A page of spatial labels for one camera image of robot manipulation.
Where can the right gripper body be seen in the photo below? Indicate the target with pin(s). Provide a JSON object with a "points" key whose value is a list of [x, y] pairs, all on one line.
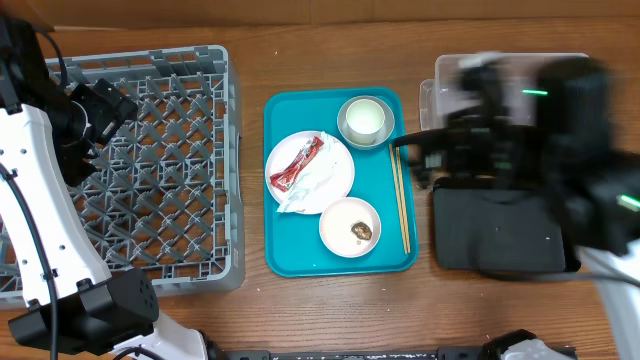
{"points": [[432, 156]]}

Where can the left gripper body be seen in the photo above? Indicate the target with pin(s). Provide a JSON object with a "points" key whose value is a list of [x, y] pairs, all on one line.
{"points": [[92, 120]]}

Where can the brown food scrap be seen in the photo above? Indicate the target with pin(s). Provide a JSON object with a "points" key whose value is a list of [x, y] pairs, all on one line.
{"points": [[362, 231]]}

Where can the white napkin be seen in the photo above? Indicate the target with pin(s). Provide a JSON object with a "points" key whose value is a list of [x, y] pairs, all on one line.
{"points": [[320, 187]]}

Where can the small white bowl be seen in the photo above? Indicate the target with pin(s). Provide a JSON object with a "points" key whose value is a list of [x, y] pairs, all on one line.
{"points": [[335, 227]]}

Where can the red snack wrapper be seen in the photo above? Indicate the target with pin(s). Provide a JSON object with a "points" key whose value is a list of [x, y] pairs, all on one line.
{"points": [[286, 178]]}

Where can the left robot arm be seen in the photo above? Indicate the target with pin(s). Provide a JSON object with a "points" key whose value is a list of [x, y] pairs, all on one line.
{"points": [[50, 131]]}

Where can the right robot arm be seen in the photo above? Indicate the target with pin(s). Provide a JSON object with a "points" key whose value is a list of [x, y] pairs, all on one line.
{"points": [[595, 201]]}

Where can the grey saucer bowl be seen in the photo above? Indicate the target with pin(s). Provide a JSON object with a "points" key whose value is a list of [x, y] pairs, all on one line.
{"points": [[384, 134]]}

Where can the clear plastic bin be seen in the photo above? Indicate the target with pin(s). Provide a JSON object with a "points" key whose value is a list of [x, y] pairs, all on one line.
{"points": [[563, 96]]}

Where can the white cup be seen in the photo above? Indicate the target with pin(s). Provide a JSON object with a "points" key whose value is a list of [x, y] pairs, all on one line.
{"points": [[364, 120]]}

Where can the black tray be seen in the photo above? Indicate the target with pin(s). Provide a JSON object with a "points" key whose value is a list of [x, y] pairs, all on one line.
{"points": [[478, 227]]}

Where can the grey plastic dish rack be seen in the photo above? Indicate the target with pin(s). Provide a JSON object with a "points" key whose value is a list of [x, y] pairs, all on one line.
{"points": [[165, 197]]}

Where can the teal serving tray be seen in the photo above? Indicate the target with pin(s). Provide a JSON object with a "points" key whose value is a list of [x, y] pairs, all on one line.
{"points": [[293, 246]]}

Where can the large white plate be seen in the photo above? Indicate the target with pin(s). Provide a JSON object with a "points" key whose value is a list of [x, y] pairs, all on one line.
{"points": [[325, 175]]}

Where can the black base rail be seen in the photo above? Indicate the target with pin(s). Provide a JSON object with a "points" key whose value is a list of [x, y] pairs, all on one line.
{"points": [[443, 353]]}

